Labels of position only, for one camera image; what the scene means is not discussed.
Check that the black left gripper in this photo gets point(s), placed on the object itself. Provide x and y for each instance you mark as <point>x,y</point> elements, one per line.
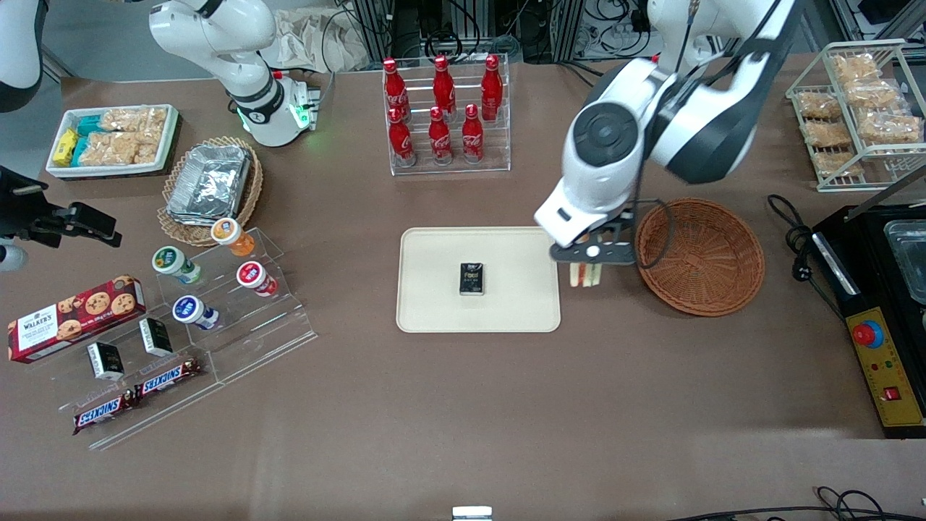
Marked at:
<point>610,229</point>

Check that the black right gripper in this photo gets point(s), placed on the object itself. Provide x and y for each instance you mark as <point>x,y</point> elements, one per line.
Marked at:
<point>27,211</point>

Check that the triangular sandwich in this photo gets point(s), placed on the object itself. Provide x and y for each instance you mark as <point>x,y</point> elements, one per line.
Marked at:
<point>586,275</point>

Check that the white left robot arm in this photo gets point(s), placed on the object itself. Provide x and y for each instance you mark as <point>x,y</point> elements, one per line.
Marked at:
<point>694,123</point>

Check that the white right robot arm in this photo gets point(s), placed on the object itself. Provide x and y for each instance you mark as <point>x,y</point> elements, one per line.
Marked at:
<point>217,43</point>

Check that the round brown wicker basket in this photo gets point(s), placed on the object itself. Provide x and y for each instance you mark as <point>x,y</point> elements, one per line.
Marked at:
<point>705,268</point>

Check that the shallow tan wicker basket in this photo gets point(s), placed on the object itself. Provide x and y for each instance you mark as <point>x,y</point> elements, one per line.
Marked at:
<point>253,195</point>

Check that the cream rectangular plastic tray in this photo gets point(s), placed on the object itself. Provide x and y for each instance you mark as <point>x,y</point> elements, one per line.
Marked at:
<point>441,311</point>

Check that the white rectangular snack bin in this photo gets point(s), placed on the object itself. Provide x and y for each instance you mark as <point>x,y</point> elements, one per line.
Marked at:
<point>54,170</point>

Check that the teal snack packet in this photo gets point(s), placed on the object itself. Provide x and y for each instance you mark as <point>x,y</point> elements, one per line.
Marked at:
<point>79,152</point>
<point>92,124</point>

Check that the clear bag of rice crackers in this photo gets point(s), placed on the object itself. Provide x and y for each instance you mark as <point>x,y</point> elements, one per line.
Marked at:
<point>890,129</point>
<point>137,121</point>
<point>839,165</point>
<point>828,134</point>
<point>119,148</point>
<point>854,66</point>
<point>819,105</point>
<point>874,94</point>

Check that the green lid yogurt cup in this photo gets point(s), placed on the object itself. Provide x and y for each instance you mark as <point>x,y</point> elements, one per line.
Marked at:
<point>173,263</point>

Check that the yellow snack packet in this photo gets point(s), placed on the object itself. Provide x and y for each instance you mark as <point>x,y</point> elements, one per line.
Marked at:
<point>65,147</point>

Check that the red Walkers cookie box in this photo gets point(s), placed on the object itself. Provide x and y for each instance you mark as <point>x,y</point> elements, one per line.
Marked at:
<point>72,318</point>

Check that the stack of foil trays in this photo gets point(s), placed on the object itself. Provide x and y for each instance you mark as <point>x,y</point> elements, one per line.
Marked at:
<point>210,184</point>

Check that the small black snack box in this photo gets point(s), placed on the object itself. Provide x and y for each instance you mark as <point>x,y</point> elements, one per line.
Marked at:
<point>106,360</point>
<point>472,279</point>
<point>155,336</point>

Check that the blue lid yogurt cup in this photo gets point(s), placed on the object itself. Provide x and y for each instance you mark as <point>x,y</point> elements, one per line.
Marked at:
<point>192,311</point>

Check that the orange lid yogurt cup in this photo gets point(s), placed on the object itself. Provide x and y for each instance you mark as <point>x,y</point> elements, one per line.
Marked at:
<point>231,235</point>

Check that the clear acrylic bottle rack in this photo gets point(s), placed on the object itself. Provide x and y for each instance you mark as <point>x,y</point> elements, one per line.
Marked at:
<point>499,155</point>

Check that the red lid yogurt cup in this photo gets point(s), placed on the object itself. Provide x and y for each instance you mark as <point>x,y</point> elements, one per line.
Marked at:
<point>255,278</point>

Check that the Snickers chocolate bar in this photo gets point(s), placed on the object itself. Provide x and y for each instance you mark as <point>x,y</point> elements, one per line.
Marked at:
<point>168,377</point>
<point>105,412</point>

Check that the red cola bottle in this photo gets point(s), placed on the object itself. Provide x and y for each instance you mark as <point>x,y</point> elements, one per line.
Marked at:
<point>402,145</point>
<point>394,87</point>
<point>443,83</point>
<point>492,87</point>
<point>440,141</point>
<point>473,141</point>

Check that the clear acrylic stepped display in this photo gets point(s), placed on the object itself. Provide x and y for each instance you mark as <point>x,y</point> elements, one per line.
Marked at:
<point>253,340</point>

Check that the black sealing machine yellow panel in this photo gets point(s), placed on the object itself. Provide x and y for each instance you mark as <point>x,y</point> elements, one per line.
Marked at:
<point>875,289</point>

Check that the crumpled white cloth bag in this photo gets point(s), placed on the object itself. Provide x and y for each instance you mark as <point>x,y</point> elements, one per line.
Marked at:
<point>318,40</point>

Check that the small white mount block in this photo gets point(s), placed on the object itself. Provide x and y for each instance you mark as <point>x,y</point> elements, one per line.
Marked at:
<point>472,514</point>

